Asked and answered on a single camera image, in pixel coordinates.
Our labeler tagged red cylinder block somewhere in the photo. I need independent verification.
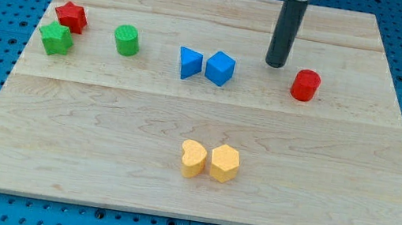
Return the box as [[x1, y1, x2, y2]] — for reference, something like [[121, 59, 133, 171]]
[[290, 69, 321, 102]]

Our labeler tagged green star block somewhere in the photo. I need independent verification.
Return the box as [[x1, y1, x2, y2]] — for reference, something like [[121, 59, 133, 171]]
[[39, 21, 73, 55]]

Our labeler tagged blue triangle block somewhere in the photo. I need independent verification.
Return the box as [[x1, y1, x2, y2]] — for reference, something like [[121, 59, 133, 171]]
[[180, 47, 203, 80]]

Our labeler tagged yellow heart block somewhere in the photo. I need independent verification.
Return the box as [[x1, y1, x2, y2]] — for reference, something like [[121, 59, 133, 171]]
[[180, 139, 208, 178]]

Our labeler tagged wooden board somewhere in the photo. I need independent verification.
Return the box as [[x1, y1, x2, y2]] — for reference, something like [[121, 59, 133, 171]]
[[0, 0, 402, 225]]

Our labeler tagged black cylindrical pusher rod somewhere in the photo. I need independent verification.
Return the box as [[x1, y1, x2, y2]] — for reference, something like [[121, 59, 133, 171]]
[[265, 0, 309, 68]]

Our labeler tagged yellow hexagon block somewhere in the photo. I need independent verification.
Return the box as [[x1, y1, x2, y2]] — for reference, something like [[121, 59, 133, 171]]
[[209, 144, 240, 183]]

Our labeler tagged blue cube block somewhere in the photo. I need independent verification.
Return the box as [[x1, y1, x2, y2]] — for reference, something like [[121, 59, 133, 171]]
[[205, 51, 235, 87]]

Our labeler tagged red star block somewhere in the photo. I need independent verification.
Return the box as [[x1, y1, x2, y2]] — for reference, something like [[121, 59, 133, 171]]
[[55, 1, 88, 35]]

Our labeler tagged green cylinder block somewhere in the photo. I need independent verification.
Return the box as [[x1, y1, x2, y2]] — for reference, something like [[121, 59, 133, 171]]
[[114, 24, 140, 56]]

